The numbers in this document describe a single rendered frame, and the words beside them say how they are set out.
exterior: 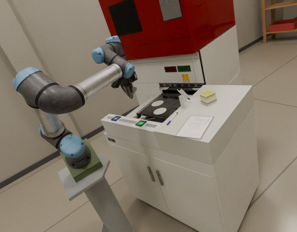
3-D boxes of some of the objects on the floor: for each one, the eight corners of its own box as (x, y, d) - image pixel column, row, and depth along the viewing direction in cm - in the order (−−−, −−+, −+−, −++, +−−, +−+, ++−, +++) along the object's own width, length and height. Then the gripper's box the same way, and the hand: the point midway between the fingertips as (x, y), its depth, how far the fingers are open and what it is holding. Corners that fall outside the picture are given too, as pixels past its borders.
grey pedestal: (98, 305, 140) (33, 231, 103) (80, 254, 176) (26, 185, 139) (157, 250, 160) (120, 171, 123) (130, 214, 195) (95, 144, 158)
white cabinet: (169, 159, 244) (150, 97, 208) (259, 188, 179) (254, 105, 143) (133, 201, 207) (101, 135, 170) (230, 257, 142) (211, 168, 105)
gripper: (132, 60, 119) (144, 94, 129) (122, 61, 125) (134, 93, 135) (122, 66, 114) (134, 101, 124) (111, 67, 120) (124, 100, 130)
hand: (130, 97), depth 127 cm, fingers closed
